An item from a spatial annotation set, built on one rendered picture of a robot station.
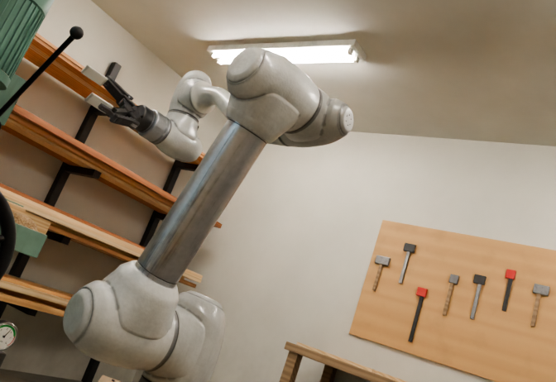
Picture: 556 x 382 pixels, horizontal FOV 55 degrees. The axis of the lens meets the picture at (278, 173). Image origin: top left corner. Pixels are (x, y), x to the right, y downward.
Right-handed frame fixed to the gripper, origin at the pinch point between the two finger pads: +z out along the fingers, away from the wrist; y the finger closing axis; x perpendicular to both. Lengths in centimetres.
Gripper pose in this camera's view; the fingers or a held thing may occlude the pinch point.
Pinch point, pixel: (89, 84)
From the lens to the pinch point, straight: 155.3
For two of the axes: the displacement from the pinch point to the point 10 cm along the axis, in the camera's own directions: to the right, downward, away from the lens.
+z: -5.8, -4.3, -6.9
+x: 7.5, -6.2, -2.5
